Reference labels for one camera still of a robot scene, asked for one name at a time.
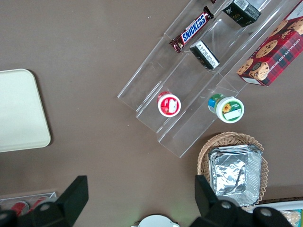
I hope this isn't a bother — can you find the light wicker basket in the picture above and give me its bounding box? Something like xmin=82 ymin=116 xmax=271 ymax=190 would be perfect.
xmin=197 ymin=131 xmax=269 ymax=212

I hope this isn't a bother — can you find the beige plastic tray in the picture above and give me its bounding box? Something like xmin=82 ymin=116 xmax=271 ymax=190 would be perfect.
xmin=0 ymin=68 xmax=52 ymax=153

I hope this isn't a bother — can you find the clear acrylic bottle rack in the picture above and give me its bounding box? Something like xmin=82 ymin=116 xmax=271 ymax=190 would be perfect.
xmin=0 ymin=189 xmax=59 ymax=215

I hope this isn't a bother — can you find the white snack bin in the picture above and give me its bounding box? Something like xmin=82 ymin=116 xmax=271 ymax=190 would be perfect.
xmin=253 ymin=201 xmax=303 ymax=227

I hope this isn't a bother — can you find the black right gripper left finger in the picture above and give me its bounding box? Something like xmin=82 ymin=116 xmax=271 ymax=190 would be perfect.
xmin=0 ymin=175 xmax=89 ymax=227

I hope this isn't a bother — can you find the green lid cup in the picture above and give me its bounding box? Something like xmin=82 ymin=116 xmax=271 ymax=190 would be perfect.
xmin=207 ymin=93 xmax=245 ymax=124

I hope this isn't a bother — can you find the large clear cracker bag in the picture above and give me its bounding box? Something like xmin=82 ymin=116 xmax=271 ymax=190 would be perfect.
xmin=282 ymin=209 xmax=303 ymax=227

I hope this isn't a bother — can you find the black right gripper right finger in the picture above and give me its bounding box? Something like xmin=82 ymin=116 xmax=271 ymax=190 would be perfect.
xmin=194 ymin=174 xmax=294 ymax=227

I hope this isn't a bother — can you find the red lid cup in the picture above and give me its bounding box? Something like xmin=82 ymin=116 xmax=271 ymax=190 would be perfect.
xmin=157 ymin=90 xmax=182 ymax=118

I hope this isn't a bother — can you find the clear acrylic stepped stand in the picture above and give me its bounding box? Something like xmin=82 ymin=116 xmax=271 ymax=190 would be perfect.
xmin=116 ymin=0 xmax=303 ymax=159

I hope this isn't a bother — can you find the small black box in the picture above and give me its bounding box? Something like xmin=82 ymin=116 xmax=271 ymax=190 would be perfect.
xmin=222 ymin=0 xmax=262 ymax=28
xmin=189 ymin=40 xmax=220 ymax=70

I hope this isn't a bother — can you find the aluminium foil tray stack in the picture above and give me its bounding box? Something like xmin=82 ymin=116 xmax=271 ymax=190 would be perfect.
xmin=208 ymin=143 xmax=264 ymax=207

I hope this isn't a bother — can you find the red tartan cookie box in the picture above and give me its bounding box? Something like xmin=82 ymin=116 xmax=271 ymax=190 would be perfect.
xmin=236 ymin=0 xmax=303 ymax=87

